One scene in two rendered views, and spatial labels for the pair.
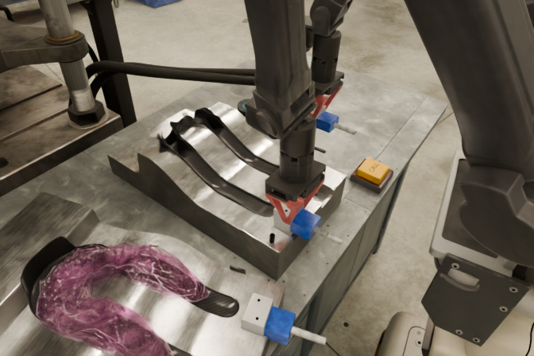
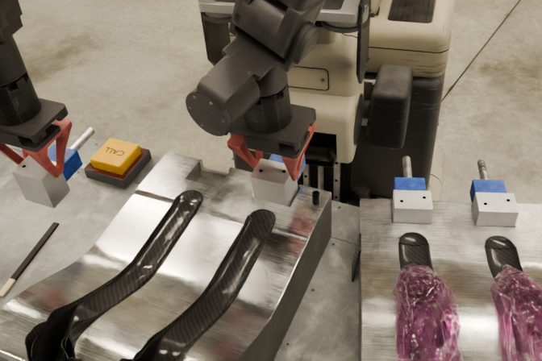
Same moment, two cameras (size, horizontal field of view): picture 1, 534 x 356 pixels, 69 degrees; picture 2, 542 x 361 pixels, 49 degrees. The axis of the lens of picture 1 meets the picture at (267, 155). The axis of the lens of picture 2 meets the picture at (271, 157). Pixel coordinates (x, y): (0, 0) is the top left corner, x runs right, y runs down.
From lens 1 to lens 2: 78 cm
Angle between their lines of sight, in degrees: 70
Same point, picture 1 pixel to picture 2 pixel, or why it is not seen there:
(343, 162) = (83, 199)
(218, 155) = (152, 306)
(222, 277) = (377, 259)
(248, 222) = (293, 234)
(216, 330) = (447, 244)
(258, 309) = (413, 198)
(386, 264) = not seen: hidden behind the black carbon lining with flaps
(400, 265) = not seen: hidden behind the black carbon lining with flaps
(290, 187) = (300, 116)
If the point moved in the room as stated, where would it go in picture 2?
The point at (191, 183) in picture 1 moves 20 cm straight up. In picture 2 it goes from (236, 328) to (213, 198)
